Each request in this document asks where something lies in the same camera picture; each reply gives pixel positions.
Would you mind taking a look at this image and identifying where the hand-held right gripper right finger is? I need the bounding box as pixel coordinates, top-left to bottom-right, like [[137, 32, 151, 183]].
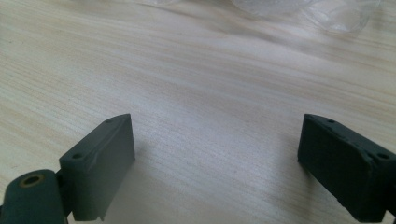
[[297, 113, 396, 224]]

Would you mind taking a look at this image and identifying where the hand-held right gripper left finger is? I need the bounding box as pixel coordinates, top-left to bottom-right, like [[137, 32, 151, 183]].
[[58, 113, 136, 222]]

